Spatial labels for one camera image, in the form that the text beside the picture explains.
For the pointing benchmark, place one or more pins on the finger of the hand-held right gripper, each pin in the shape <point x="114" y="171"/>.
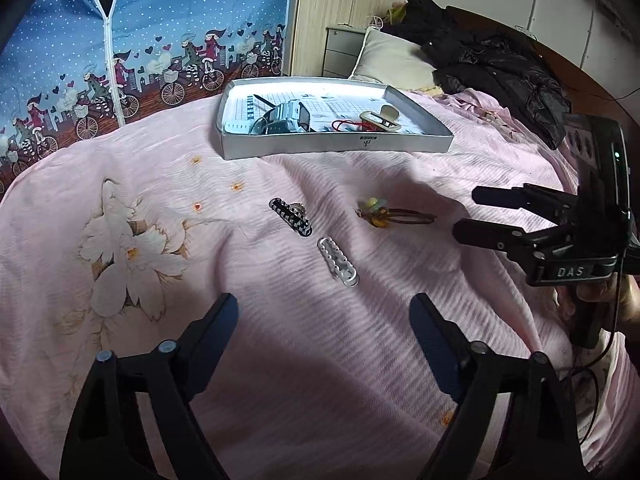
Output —
<point x="520" y="199"/>
<point x="490" y="237"/>

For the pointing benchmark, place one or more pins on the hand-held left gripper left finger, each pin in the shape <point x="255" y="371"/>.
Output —
<point x="210" y="345"/>

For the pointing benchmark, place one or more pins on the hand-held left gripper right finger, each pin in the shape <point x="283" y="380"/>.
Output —
<point x="440" y="350"/>

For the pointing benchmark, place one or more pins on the silver hair clip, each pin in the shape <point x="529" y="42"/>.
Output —
<point x="338" y="261"/>

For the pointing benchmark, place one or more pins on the black checked hair clip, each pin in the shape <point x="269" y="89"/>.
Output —
<point x="292" y="217"/>

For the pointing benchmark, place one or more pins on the beige hair clip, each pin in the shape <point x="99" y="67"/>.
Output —
<point x="381" y="120"/>

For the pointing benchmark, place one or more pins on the silver shallow box tray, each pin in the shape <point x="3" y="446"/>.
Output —
<point x="325" y="147"/>

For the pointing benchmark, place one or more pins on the black pen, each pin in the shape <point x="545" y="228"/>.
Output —
<point x="264" y="101"/>

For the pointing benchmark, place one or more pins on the person's right hand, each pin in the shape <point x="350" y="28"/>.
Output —
<point x="629" y="300"/>

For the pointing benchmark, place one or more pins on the pink floral bedsheet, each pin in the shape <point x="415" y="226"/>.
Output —
<point x="300" y="340"/>

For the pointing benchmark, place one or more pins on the brown wooden headboard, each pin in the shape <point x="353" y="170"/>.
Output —
<point x="590" y="91"/>

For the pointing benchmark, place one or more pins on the black jacket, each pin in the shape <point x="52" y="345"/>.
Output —
<point x="490" y="70"/>

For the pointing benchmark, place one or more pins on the white pillow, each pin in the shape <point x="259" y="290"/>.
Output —
<point x="390" y="62"/>

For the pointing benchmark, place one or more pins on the yellowish cloth item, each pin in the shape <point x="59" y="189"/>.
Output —
<point x="396" y="12"/>

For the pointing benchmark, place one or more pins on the grey nightstand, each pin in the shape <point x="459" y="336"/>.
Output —
<point x="342" y="52"/>

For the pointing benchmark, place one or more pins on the blue dotted fabric wardrobe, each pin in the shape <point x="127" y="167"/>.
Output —
<point x="60" y="35"/>

